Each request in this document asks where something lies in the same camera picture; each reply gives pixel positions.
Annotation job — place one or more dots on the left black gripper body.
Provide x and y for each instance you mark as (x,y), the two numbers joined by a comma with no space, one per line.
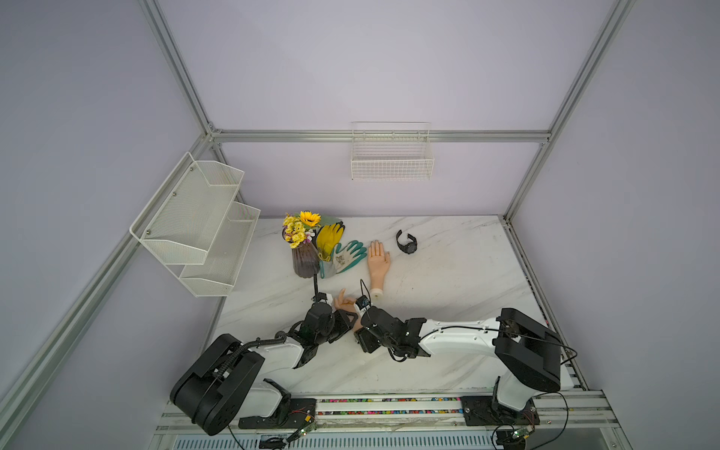
(337,326)

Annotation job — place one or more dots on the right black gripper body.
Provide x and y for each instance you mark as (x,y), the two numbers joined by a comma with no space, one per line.
(372,340)

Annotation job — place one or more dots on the fist mannequin hand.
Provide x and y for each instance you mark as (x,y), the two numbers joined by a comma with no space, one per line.
(343,302)

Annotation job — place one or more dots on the black digital wrist watch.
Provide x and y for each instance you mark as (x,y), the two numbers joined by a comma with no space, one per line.
(409,245)

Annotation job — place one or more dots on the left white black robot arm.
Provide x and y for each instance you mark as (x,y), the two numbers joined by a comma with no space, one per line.
(229,382)

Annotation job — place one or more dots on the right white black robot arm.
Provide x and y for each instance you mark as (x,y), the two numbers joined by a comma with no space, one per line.
(531,353)

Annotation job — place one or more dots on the green white work glove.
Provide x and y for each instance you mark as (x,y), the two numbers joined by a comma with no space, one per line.
(342,258)

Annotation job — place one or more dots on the purple ribbed glass vase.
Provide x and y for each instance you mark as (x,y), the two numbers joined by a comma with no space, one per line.
(305,260)

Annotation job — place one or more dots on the yellow black work glove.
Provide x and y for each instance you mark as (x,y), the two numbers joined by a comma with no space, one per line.
(327,239)

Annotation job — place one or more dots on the yellow artificial flower bouquet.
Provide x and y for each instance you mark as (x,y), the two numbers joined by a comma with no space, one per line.
(304,227)

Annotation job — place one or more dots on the white two-tier mesh shelf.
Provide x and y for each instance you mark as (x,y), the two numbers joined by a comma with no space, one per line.
(197,227)

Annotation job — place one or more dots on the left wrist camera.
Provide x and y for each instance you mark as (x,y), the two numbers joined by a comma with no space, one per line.
(323,297)

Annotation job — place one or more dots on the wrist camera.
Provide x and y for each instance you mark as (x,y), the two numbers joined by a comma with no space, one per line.
(362,304)
(323,297)

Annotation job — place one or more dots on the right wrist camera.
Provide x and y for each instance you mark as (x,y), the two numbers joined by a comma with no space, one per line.
(362,304)

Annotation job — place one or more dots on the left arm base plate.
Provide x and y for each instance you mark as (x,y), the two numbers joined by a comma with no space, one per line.
(290,414)

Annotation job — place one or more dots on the aluminium rail front frame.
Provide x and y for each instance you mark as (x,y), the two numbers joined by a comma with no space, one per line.
(574,419)

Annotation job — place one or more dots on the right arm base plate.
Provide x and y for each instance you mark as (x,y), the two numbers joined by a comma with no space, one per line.
(480,411)

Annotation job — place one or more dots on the white wire wall basket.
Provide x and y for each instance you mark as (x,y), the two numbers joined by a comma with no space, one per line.
(391,151)

